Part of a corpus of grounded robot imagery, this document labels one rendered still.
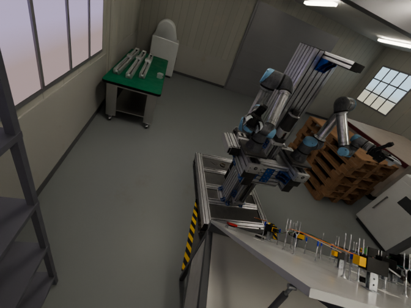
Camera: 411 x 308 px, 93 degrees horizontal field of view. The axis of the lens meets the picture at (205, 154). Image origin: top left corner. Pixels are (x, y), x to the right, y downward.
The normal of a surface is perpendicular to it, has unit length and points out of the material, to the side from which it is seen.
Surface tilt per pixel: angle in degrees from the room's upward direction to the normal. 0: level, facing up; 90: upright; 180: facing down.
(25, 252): 0
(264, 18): 90
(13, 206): 0
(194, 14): 90
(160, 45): 90
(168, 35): 90
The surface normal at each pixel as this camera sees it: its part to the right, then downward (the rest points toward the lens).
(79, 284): 0.32, -0.76
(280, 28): 0.11, 0.62
